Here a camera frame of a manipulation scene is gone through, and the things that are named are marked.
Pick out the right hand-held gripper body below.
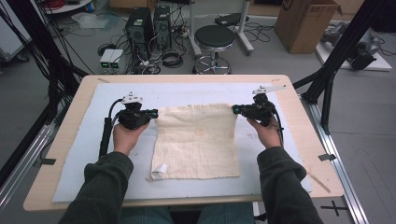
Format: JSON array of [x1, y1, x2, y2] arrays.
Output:
[[246, 84, 287, 128]]

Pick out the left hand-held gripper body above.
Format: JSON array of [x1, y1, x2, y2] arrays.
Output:
[[116, 91, 150, 131]]

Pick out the cream printed cloth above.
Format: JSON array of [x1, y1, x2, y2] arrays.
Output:
[[145, 103, 241, 182]]

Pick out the person's left hand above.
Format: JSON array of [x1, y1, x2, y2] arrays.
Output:
[[112, 120, 149, 157]]

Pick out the person's right hand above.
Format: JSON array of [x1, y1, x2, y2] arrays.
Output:
[[247, 117, 283, 149]]

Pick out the white foam mat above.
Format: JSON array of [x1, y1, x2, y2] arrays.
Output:
[[51, 82, 313, 203]]

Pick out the white power supply box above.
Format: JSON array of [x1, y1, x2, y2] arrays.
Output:
[[99, 49, 115, 70], [109, 49, 125, 70]]

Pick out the black round stool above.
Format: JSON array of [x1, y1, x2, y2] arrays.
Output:
[[192, 24, 236, 76]]

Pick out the large black computer tower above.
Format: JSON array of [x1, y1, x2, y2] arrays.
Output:
[[125, 7, 155, 61]]

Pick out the slim black computer tower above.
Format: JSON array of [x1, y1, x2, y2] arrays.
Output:
[[153, 5, 173, 49]]

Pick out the black flat device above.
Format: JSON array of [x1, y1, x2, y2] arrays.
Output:
[[214, 12, 250, 27]]

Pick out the thin wooden stick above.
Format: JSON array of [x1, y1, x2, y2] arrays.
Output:
[[307, 172, 332, 194]]

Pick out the brown cardboard box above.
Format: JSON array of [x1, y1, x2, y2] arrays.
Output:
[[274, 0, 344, 55]]

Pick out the person's left leg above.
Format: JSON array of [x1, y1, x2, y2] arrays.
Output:
[[120, 206, 174, 224]]

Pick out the person's leg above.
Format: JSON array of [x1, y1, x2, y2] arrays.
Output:
[[120, 206, 174, 224], [195, 203, 255, 224]]

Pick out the person's right leg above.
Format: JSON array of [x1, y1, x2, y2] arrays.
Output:
[[195, 203, 255, 224]]

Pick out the clear plastic sheet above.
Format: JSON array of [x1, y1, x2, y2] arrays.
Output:
[[70, 12, 120, 31]]

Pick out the grey machine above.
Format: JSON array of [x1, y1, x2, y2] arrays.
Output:
[[320, 21, 383, 71]]

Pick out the black tape cross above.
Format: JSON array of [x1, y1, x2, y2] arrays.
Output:
[[320, 200, 348, 217]]

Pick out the round white table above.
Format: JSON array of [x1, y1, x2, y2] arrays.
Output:
[[42, 0, 94, 15]]

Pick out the white platform board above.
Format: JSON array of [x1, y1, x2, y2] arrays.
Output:
[[315, 41, 393, 72]]

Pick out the white panel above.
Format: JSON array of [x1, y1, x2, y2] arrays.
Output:
[[0, 0, 33, 63]]

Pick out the right hand-held gripper cable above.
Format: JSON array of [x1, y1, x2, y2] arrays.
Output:
[[270, 108, 285, 147]]

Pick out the hand-held gripper cable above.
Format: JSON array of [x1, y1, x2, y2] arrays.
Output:
[[270, 108, 285, 147], [98, 98, 125, 158]]

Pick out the left hand-held gripper cable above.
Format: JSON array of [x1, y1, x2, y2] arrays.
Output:
[[98, 98, 125, 158]]

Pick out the small black cable coil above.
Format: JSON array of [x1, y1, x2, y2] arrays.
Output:
[[96, 43, 117, 57]]

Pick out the loose black floor cables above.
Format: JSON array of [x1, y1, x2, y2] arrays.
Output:
[[244, 21, 276, 44]]

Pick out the aluminium rail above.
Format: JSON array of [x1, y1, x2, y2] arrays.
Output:
[[300, 94, 370, 224], [0, 124, 56, 213]]

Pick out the black metal frame strut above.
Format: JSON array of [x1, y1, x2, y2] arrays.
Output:
[[292, 0, 396, 135]]

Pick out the black frame with cables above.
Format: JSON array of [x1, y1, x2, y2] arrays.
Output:
[[0, 0, 94, 125]]

